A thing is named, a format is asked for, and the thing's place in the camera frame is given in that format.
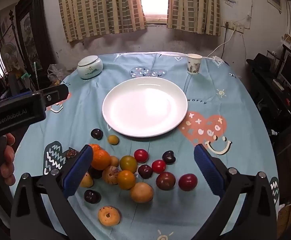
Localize white electric fan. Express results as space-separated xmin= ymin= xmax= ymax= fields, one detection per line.
xmin=2 ymin=42 xmax=20 ymax=67

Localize white wall socket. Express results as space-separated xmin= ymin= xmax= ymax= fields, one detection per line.
xmin=222 ymin=21 xmax=245 ymax=33

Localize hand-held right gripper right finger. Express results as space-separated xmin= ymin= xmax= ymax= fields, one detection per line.
xmin=193 ymin=144 xmax=278 ymax=240

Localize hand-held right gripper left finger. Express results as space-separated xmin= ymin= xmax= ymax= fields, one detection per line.
xmin=10 ymin=144 xmax=94 ymax=240

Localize clear plastic bag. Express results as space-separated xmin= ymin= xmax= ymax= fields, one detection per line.
xmin=47 ymin=64 xmax=66 ymax=81

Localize brown textured fruit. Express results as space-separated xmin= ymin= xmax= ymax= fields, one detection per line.
xmin=66 ymin=149 xmax=80 ymax=159
xmin=88 ymin=166 xmax=103 ymax=180

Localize pale green lidded ceramic jar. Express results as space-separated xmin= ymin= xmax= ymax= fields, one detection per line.
xmin=77 ymin=56 xmax=104 ymax=80

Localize printed paper cup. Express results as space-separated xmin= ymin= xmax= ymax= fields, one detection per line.
xmin=186 ymin=53 xmax=202 ymax=75

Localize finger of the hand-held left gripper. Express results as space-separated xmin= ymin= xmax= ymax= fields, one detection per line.
xmin=41 ymin=84 xmax=69 ymax=108

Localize tan round fruit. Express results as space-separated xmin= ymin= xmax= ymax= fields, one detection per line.
xmin=130 ymin=182 xmax=154 ymax=203

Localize blue printed tablecloth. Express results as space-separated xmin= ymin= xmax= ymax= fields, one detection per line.
xmin=9 ymin=51 xmax=279 ymax=240

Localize yellow green tomato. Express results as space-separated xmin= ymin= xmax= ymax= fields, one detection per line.
xmin=120 ymin=155 xmax=138 ymax=173

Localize beige striped fruit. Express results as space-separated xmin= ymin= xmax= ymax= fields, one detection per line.
xmin=102 ymin=166 xmax=121 ymax=185

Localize orange yellow tomato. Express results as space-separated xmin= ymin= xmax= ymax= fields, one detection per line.
xmin=117 ymin=170 xmax=136 ymax=190

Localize dark wooden cabinet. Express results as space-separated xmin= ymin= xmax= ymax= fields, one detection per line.
xmin=15 ymin=0 xmax=54 ymax=80

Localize person's left hand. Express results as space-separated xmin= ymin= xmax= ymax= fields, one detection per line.
xmin=0 ymin=133 xmax=16 ymax=187

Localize checked beige curtain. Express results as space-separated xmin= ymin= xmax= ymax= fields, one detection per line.
xmin=57 ymin=0 xmax=147 ymax=43
xmin=167 ymin=0 xmax=221 ymax=36

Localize pale yellow fruit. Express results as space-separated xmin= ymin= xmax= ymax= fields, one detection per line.
xmin=80 ymin=172 xmax=94 ymax=188

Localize white power cable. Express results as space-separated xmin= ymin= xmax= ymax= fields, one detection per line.
xmin=207 ymin=29 xmax=236 ymax=58

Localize red cherry tomato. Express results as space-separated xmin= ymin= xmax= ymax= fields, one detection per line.
xmin=152 ymin=160 xmax=166 ymax=174

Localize white remote control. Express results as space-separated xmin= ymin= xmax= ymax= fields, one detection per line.
xmin=272 ymin=79 xmax=285 ymax=91

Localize white plate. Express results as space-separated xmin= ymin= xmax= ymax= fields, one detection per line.
xmin=102 ymin=77 xmax=188 ymax=138

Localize tan fruit with hole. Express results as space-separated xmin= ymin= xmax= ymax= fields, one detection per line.
xmin=98 ymin=206 xmax=120 ymax=227

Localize black hat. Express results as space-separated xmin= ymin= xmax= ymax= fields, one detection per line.
xmin=246 ymin=53 xmax=271 ymax=71

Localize red plum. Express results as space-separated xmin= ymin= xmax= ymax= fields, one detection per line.
xmin=178 ymin=174 xmax=198 ymax=192

